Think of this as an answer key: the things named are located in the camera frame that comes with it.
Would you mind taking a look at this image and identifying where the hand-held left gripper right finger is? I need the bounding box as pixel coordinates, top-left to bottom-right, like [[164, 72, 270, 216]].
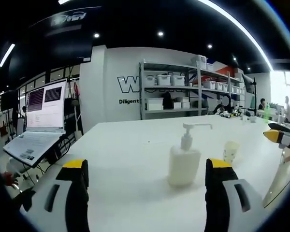
[[204, 158, 271, 232]]

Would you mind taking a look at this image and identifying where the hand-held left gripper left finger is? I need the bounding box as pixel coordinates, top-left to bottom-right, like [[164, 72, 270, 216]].
[[19, 159, 90, 232]]

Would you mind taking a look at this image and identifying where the white pump bottle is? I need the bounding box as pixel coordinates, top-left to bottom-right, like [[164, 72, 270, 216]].
[[168, 123, 213, 187]]

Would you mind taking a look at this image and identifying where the black pole stand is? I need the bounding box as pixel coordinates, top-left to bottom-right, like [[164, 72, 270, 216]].
[[241, 77, 259, 116]]

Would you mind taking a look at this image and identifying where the black laptop stand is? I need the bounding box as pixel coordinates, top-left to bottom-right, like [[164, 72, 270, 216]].
[[33, 134, 72, 170]]

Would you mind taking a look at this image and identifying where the open laptop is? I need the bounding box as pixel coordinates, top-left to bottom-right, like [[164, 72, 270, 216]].
[[2, 77, 69, 169]]

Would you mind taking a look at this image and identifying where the grey metal shelving rack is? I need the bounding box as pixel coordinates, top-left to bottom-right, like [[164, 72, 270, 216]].
[[138, 55, 247, 121]]

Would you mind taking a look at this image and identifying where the white storage bin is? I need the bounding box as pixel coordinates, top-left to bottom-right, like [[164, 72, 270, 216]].
[[171, 75, 186, 87], [157, 74, 172, 86]]

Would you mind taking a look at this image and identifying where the white storage box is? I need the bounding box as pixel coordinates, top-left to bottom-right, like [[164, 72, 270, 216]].
[[145, 97, 164, 111]]

